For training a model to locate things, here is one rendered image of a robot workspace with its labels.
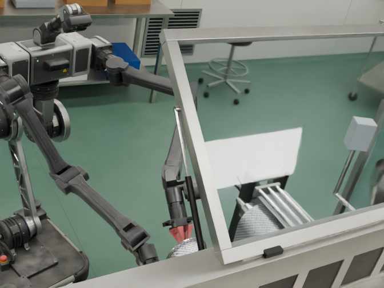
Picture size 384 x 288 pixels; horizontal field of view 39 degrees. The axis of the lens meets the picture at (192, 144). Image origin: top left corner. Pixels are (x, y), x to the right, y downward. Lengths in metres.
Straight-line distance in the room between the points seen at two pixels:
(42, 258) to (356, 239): 2.03
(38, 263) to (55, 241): 0.21
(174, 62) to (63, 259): 2.03
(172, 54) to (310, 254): 0.56
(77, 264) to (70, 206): 0.81
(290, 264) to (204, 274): 0.23
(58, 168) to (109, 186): 1.90
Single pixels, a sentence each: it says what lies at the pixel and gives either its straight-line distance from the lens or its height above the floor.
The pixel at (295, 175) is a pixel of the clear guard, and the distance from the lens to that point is 1.34.
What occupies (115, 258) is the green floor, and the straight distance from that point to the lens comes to 3.48.
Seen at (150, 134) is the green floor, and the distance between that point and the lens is 4.66.
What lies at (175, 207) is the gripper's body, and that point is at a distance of 1.79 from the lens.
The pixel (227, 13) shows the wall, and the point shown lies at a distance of 5.94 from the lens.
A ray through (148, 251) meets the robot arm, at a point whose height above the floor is 1.18.
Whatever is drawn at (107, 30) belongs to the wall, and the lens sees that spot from 5.36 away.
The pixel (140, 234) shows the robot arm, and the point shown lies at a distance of 1.87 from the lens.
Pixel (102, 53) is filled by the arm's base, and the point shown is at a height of 1.48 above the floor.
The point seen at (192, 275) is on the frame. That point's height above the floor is 1.65.
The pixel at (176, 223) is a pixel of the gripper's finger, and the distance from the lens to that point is 1.77.
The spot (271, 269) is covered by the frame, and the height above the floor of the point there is 1.63.
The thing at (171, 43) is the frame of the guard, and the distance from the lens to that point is 1.27.
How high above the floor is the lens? 2.47
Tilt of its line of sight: 32 degrees down
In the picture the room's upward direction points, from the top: 12 degrees clockwise
